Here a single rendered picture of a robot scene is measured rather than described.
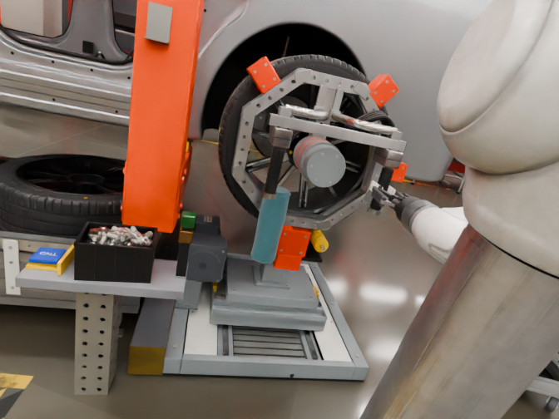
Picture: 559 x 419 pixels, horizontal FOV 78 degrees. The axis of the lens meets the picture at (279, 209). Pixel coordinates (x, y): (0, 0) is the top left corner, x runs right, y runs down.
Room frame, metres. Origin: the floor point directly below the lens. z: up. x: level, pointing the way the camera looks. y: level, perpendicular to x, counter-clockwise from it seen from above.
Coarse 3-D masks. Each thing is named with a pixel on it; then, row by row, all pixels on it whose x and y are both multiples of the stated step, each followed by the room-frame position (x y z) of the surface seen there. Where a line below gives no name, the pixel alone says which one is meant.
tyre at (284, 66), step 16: (272, 64) 1.25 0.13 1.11; (288, 64) 1.25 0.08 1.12; (304, 64) 1.27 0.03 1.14; (320, 64) 1.28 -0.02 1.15; (336, 64) 1.29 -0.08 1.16; (368, 80) 1.33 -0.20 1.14; (240, 96) 1.22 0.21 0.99; (224, 112) 1.30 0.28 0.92; (240, 112) 1.22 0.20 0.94; (384, 112) 1.35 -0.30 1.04; (224, 128) 1.22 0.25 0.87; (224, 144) 1.22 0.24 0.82; (224, 160) 1.22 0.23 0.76; (224, 176) 1.23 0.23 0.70; (240, 192) 1.24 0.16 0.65; (256, 208) 1.25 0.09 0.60
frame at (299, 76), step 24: (312, 72) 1.19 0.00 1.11; (264, 96) 1.16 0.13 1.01; (360, 96) 1.23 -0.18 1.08; (240, 120) 1.19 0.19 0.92; (240, 144) 1.15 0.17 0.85; (240, 168) 1.15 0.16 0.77; (360, 192) 1.29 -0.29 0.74; (288, 216) 1.20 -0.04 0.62; (312, 216) 1.26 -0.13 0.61; (336, 216) 1.24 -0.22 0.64
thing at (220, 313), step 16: (224, 272) 1.44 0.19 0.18; (224, 288) 1.35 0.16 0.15; (224, 304) 1.23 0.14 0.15; (240, 304) 1.25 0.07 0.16; (320, 304) 1.35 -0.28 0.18; (224, 320) 1.18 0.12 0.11; (240, 320) 1.20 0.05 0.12; (256, 320) 1.21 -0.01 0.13; (272, 320) 1.23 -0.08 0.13; (288, 320) 1.25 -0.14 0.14; (304, 320) 1.26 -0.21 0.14; (320, 320) 1.28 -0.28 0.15
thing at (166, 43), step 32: (160, 0) 1.02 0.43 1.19; (192, 0) 1.04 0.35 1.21; (160, 32) 1.02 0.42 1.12; (192, 32) 1.04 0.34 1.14; (160, 64) 1.02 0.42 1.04; (192, 64) 1.04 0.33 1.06; (160, 96) 1.02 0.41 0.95; (160, 128) 1.03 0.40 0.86; (128, 160) 1.01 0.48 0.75; (160, 160) 1.03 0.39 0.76; (128, 192) 1.01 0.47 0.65; (160, 192) 1.03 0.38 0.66; (128, 224) 1.01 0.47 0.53; (160, 224) 1.03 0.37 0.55
